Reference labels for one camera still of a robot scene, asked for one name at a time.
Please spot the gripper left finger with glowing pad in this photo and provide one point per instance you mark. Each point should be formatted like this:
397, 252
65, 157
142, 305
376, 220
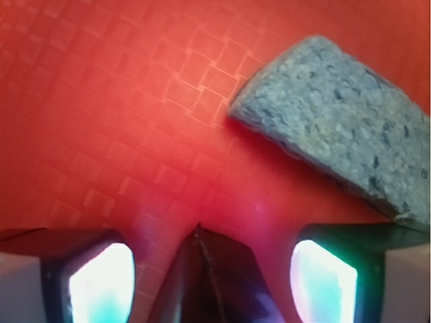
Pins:
66, 275

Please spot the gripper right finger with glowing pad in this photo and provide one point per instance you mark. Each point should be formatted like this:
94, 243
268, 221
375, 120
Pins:
376, 272

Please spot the red plastic tray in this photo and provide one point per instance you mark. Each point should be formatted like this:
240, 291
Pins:
114, 114

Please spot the black box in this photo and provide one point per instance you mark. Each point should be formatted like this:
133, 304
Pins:
214, 278

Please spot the blue sponge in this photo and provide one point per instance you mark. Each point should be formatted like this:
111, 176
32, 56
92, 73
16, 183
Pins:
322, 105

